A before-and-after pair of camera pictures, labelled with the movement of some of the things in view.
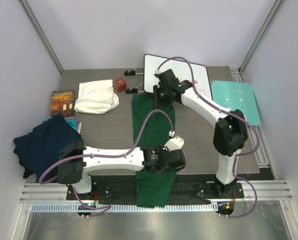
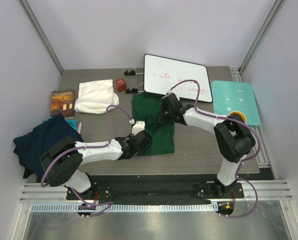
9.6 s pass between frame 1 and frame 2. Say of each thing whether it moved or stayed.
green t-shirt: moved
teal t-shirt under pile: stayed
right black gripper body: moved
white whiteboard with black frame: stayed
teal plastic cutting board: stayed
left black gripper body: moved
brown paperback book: stayed
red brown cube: stayed
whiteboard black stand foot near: stayed
